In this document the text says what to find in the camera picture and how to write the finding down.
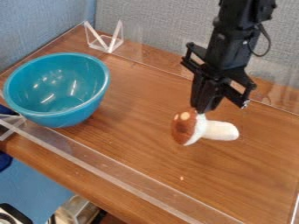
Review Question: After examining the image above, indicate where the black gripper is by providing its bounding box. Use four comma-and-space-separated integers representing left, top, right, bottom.
182, 28, 258, 113

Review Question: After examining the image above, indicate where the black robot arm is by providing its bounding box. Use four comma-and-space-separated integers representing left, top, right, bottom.
182, 0, 277, 114

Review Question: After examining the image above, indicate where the clear acrylic left bracket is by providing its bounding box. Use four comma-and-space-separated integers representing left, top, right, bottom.
0, 112, 26, 136

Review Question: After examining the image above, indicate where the brown white plush mushroom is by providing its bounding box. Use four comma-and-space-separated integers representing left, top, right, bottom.
171, 108, 239, 146

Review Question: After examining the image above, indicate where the clear acrylic front barrier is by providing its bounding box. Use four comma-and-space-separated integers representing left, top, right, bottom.
14, 120, 243, 224

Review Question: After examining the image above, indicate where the black white object below table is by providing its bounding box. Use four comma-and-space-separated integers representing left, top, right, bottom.
0, 203, 34, 224

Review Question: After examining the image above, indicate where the blue cloth object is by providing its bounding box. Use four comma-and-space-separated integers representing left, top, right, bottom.
0, 104, 19, 172

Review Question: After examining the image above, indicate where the clear acrylic corner bracket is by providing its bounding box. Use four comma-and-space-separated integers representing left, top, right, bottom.
83, 21, 124, 53

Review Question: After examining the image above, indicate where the blue bowl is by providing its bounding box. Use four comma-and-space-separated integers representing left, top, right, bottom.
4, 52, 111, 128

